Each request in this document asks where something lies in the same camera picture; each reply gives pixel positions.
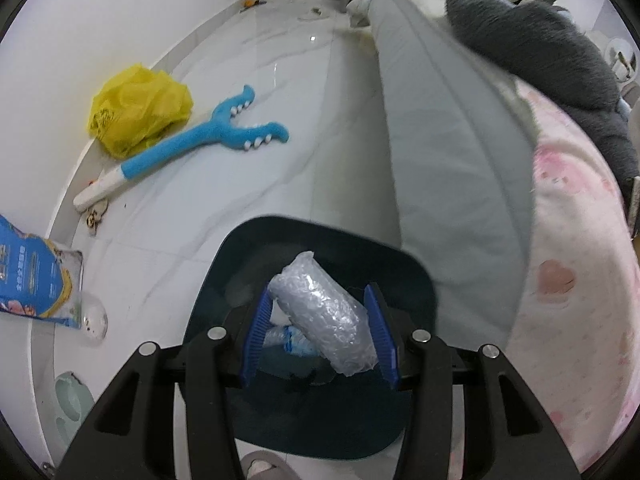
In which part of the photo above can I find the clear bubble wrap roll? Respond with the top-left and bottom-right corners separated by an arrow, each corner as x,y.
267,252 -> 379,379

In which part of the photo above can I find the dark teal trash bin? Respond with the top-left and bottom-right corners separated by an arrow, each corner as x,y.
182,215 -> 437,462

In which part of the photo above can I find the blue snack packet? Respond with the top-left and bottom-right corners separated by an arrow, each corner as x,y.
0,215 -> 85,332

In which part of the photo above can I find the round white mirror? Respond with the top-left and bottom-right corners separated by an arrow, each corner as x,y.
607,37 -> 639,84

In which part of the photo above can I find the pale green slipper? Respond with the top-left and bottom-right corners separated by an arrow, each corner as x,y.
54,371 -> 96,449

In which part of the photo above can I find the white cloth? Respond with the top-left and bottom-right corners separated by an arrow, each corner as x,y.
346,0 -> 382,29

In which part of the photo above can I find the grey slipper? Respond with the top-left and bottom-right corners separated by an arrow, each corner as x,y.
240,450 -> 302,480

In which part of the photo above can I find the pink printed bed sheet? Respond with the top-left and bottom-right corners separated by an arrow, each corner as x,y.
505,80 -> 640,476

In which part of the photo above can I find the yellow plastic bag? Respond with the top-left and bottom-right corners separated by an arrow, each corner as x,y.
89,63 -> 195,159

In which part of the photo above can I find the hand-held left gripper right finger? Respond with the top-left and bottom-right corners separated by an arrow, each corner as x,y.
363,284 -> 583,480

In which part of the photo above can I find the plastic bottle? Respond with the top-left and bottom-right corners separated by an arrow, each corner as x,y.
262,324 -> 319,359

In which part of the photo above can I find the dark grey fleece blanket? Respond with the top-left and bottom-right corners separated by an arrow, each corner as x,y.
445,0 -> 640,196

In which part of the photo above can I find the wooden keychain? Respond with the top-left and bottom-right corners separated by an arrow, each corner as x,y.
84,199 -> 110,236

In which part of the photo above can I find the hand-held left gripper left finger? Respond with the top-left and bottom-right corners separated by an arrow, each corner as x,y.
55,287 -> 275,480

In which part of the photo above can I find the clear plastic cup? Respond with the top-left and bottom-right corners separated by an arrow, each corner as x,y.
80,294 -> 109,347

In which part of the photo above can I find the blue plush forked stick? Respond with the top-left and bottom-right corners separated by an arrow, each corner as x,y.
73,85 -> 290,212

